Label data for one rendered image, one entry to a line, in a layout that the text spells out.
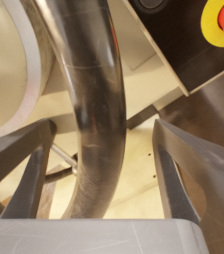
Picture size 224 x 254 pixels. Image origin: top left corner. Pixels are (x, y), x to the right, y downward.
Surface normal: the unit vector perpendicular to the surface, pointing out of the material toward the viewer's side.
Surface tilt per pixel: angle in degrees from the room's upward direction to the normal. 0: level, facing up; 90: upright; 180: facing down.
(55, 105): 90
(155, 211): 0
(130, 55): 90
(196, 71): 90
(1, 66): 109
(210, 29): 90
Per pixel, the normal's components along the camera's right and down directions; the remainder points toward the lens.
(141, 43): 0.02, 0.58
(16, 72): 0.51, 0.56
